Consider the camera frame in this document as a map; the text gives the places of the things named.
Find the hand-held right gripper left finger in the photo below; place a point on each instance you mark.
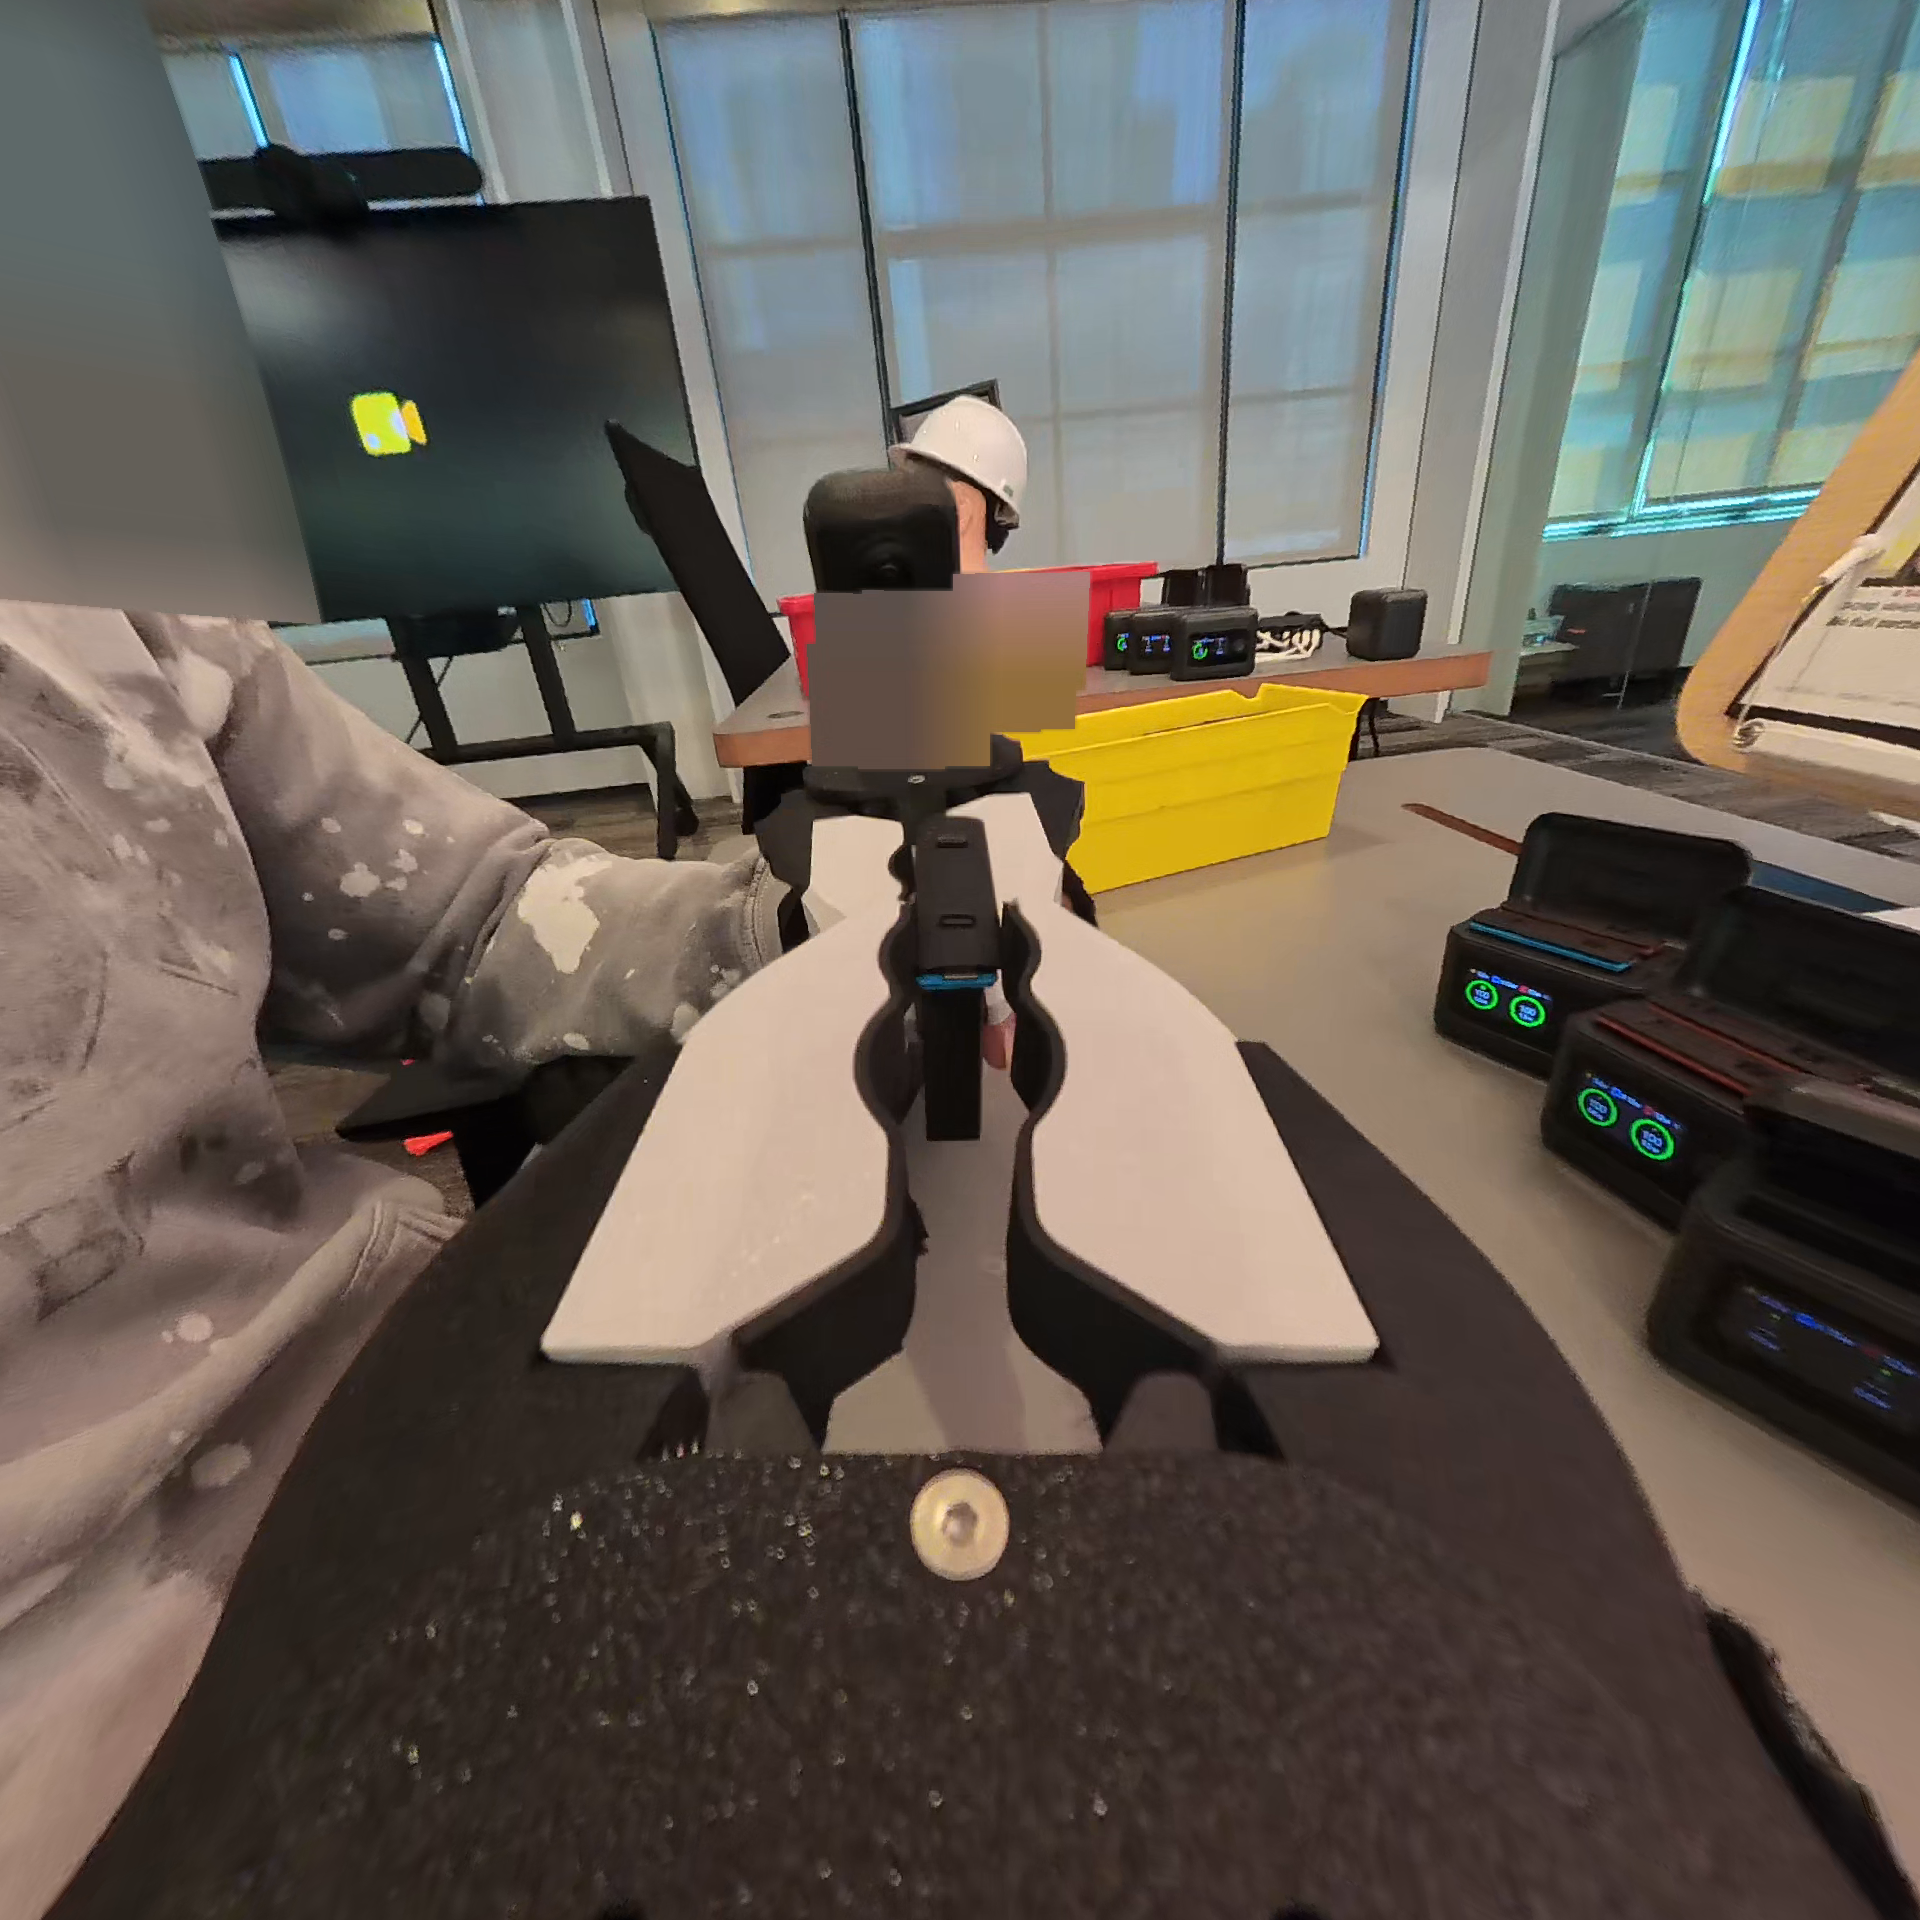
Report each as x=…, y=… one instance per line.
x=751, y=1155

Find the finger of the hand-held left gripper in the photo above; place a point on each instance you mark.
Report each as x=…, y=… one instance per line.
x=1035, y=848
x=858, y=886

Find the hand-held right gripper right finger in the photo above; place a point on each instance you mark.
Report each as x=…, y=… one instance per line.
x=1185, y=1171

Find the blue edged black battery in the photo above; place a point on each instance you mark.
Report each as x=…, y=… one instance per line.
x=1545, y=944
x=953, y=900

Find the person's left forearm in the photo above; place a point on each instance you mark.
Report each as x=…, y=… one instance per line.
x=524, y=931

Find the white hard hat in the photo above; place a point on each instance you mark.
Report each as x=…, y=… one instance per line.
x=961, y=442

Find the yellow plastic bin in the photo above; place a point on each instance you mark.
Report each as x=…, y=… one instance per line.
x=1200, y=780

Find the red plastic bin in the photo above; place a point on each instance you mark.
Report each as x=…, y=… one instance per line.
x=1122, y=587

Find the black television screen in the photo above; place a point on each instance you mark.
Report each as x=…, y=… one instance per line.
x=495, y=495

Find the black cube device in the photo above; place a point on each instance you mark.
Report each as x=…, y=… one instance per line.
x=1387, y=622

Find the black television stand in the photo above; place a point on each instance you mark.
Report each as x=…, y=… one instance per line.
x=465, y=633

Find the red edged black battery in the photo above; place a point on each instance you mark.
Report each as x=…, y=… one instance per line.
x=1673, y=1051
x=1605, y=920
x=1724, y=1027

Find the black low cabinet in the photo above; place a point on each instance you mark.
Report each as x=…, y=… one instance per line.
x=1628, y=630

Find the black video bar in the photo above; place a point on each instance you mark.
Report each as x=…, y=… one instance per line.
x=330, y=180

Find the dark blue mat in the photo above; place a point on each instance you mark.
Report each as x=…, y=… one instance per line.
x=1845, y=887

